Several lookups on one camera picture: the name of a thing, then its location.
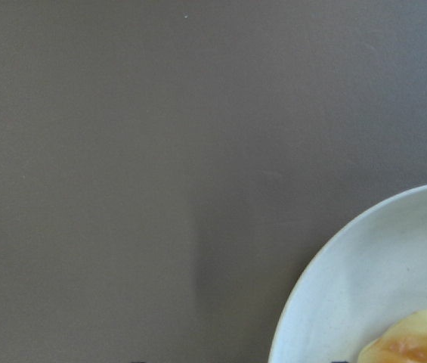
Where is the white round plate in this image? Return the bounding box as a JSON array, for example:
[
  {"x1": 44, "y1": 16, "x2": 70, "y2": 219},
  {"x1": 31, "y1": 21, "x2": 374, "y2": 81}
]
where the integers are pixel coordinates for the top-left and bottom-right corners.
[{"x1": 269, "y1": 185, "x2": 427, "y2": 362}]

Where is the glazed ring donut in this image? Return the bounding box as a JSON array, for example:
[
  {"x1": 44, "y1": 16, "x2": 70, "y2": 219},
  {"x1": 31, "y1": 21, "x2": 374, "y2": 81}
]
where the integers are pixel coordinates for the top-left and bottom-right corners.
[{"x1": 357, "y1": 309, "x2": 427, "y2": 362}]

